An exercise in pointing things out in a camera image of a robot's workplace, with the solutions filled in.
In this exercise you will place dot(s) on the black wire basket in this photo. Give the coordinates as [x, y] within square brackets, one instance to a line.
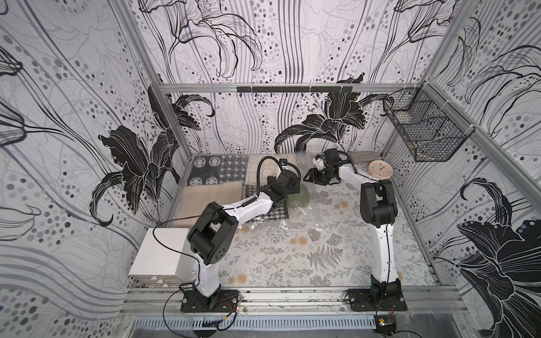
[425, 124]

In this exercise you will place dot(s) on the white box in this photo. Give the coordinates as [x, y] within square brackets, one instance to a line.
[164, 259]

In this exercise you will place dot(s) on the small green circuit board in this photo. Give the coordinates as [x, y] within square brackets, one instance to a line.
[384, 325]

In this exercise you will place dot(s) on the black white houndstooth scarf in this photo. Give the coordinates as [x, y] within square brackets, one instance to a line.
[279, 213]

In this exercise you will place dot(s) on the black wall bar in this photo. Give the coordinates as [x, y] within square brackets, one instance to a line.
[293, 89]

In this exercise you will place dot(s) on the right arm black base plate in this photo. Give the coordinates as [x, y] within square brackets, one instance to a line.
[362, 300]

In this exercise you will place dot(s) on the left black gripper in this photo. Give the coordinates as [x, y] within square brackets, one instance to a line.
[291, 186]

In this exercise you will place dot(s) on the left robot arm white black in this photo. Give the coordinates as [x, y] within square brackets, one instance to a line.
[211, 236]

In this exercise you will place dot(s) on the beige fluffy folded cloth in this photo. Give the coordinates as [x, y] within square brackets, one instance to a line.
[196, 198]

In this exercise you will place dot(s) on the cream checked scarf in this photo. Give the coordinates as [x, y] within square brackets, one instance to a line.
[268, 168]

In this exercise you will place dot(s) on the black patterned folded cloth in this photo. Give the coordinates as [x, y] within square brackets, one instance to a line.
[217, 169]

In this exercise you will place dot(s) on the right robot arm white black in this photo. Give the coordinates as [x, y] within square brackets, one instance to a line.
[378, 208]

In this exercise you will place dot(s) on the clear plastic vacuum bag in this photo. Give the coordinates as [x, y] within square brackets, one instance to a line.
[322, 200]

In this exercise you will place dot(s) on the green scarf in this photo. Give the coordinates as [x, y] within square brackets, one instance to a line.
[300, 199]

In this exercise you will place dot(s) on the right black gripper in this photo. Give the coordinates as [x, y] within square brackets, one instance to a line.
[317, 175]

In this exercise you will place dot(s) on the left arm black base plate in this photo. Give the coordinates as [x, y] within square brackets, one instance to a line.
[221, 301]

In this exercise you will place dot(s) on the pink round clock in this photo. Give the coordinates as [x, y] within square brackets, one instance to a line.
[380, 170]

